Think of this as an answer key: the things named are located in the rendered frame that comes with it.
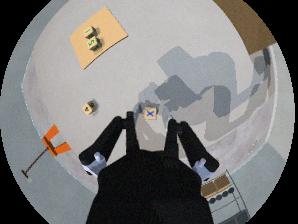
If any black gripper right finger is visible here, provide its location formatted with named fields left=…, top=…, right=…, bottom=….
left=161, top=106, right=220, bottom=181

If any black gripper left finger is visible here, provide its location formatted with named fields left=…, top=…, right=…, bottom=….
left=78, top=104, right=144, bottom=179

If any tan square mat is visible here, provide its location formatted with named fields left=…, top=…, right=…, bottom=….
left=69, top=7, right=128, bottom=70

